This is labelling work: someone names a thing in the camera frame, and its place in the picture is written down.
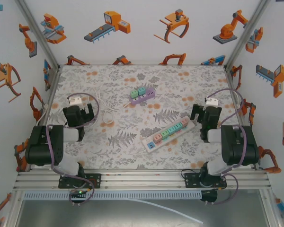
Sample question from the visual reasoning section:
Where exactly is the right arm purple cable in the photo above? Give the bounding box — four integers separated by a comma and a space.
204, 88, 248, 205

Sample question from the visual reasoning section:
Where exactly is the translucent white tube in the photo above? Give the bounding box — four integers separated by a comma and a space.
127, 198, 204, 225

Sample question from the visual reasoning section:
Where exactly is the short purple power strip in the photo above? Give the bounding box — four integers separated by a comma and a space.
129, 87, 156, 106

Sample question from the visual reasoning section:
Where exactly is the circuit board with green light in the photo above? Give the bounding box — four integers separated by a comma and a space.
69, 189, 89, 206

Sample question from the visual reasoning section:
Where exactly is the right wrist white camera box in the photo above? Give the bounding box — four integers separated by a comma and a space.
204, 96, 219, 107

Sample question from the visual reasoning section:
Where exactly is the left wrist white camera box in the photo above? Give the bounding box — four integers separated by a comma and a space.
68, 94, 83, 106

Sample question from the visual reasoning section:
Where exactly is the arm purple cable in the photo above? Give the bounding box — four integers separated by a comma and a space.
204, 88, 248, 205
45, 92, 100, 206

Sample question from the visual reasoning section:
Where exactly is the black connector box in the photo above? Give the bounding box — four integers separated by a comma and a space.
200, 190, 218, 205

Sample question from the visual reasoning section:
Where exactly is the floral table mat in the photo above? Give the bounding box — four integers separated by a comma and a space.
34, 64, 255, 170

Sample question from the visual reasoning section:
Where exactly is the aluminium frame rail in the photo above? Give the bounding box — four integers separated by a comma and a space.
13, 169, 272, 192

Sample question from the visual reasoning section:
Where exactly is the long white power strip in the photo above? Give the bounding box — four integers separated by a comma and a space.
141, 115, 196, 152

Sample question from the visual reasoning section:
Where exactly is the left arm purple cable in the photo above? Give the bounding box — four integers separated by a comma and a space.
45, 92, 100, 206

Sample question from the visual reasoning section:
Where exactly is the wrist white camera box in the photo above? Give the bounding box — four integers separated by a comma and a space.
68, 94, 83, 106
204, 96, 219, 107

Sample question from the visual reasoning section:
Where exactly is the white slotted cable duct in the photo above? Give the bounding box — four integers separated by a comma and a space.
22, 191, 203, 201

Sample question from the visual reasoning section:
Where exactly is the aluminium frame post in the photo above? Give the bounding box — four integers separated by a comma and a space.
223, 0, 272, 71
15, 0, 62, 71

